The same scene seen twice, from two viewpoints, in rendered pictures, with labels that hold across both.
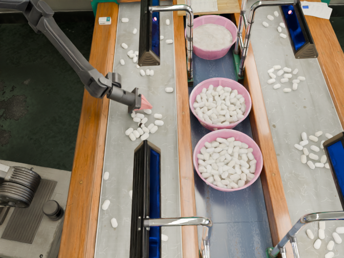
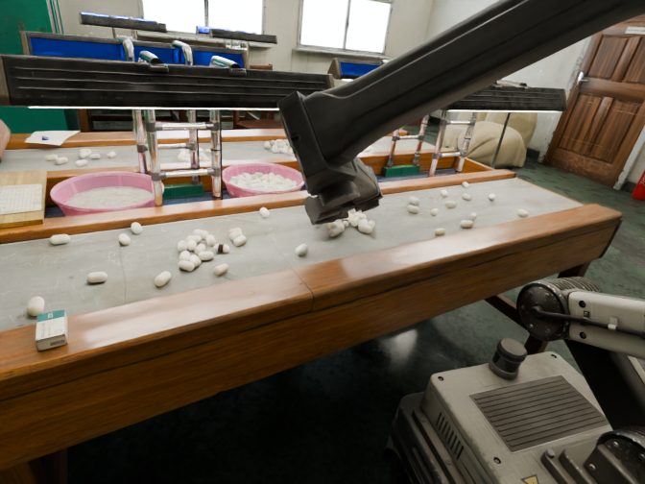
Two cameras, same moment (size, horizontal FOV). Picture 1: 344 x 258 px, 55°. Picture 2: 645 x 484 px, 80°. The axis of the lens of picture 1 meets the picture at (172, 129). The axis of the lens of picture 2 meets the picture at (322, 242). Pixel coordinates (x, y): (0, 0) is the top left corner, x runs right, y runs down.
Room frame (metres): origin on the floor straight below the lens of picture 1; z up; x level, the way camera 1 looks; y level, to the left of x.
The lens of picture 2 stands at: (1.39, 0.86, 1.20)
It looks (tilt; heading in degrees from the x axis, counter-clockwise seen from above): 29 degrees down; 234
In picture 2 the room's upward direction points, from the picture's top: 7 degrees clockwise
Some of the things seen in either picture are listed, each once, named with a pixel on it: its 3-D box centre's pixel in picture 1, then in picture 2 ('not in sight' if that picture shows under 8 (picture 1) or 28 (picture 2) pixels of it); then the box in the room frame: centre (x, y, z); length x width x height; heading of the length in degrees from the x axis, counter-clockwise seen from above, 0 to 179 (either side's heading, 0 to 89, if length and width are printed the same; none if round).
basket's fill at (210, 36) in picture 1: (210, 40); (113, 208); (1.32, -0.24, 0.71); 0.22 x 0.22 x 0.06
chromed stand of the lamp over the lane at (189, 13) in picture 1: (171, 38); (193, 160); (1.15, -0.03, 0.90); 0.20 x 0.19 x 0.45; 178
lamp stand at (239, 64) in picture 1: (261, 33); (160, 121); (1.13, -0.43, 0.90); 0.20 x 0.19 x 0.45; 178
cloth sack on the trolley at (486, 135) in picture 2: not in sight; (484, 144); (-2.03, -1.39, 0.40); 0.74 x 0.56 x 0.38; 176
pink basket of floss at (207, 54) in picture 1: (210, 39); (112, 205); (1.32, -0.24, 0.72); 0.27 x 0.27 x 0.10
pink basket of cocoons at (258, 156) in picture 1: (226, 163); not in sight; (0.60, -0.21, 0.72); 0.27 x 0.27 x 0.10
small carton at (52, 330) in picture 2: (104, 20); (52, 328); (1.46, 0.31, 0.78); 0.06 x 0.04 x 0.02; 88
